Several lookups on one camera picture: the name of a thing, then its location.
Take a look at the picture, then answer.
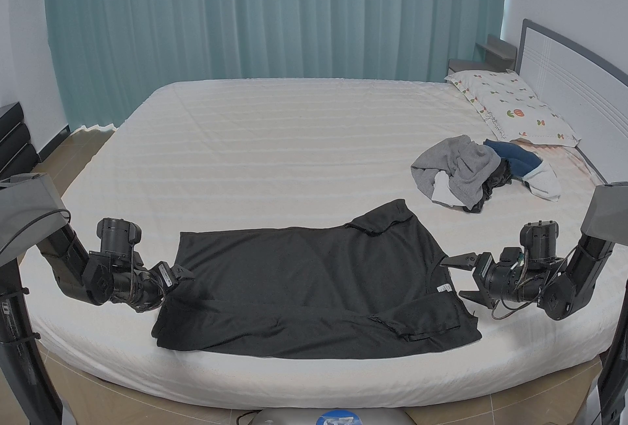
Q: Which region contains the bed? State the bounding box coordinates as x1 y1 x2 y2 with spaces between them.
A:
20 18 628 420

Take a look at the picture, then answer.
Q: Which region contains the white printed pillow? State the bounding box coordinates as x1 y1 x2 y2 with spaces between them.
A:
444 69 581 148

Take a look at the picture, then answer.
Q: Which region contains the black T-shirt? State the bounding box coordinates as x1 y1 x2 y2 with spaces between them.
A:
151 199 483 360

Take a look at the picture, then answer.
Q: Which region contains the grey bedside table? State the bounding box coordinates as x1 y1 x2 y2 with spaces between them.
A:
447 34 519 74

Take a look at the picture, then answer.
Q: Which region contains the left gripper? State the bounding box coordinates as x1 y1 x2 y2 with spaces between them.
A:
129 260 195 312

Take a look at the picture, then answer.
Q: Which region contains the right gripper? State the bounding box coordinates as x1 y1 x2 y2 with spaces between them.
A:
440 252 523 309

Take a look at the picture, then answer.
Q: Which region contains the pile of clothes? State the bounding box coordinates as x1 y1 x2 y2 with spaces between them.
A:
411 135 561 214

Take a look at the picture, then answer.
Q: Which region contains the black chest of drawers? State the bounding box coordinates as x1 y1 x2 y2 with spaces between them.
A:
0 101 42 176

